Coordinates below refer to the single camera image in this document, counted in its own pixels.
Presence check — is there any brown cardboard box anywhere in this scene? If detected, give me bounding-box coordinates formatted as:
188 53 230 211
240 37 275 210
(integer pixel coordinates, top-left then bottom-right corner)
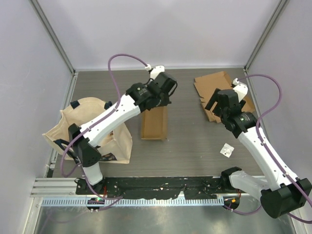
141 106 168 140
194 72 255 129

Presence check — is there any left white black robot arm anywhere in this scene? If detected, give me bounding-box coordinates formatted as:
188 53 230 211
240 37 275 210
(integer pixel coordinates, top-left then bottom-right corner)
66 71 177 195

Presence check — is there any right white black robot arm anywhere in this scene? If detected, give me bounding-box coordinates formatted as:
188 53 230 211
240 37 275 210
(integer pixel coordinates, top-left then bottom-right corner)
205 88 312 218

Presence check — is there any flat brown cardboard box blank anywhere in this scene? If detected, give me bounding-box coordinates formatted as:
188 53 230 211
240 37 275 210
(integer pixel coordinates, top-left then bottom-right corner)
194 72 255 129

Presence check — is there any small white plastic packet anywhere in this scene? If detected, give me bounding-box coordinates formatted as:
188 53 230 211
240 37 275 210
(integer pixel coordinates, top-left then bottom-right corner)
220 143 234 158

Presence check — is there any beige canvas tote bag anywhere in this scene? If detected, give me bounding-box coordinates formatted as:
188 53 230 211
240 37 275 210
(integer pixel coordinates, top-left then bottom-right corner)
43 97 133 164

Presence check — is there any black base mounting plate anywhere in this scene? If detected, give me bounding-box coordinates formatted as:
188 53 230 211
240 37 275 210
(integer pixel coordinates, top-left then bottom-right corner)
75 175 251 199

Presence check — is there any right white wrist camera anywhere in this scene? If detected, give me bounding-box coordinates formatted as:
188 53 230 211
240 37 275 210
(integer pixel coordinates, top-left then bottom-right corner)
232 78 248 102

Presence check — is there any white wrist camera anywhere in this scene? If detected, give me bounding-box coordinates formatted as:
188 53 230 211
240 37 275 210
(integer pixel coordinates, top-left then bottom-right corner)
232 78 248 102
145 64 165 79

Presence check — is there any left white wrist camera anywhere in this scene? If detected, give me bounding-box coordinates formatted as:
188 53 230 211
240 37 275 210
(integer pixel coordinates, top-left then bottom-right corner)
145 64 165 79

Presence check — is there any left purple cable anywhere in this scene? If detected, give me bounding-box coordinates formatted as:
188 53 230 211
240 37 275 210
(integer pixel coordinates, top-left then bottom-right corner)
59 53 151 212

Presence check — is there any white slotted cable duct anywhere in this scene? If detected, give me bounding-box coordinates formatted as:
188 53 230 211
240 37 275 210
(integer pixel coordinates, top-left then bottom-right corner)
41 196 224 207

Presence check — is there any aluminium front rail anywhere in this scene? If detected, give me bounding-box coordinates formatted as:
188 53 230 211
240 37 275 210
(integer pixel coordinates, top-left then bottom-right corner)
31 175 297 197

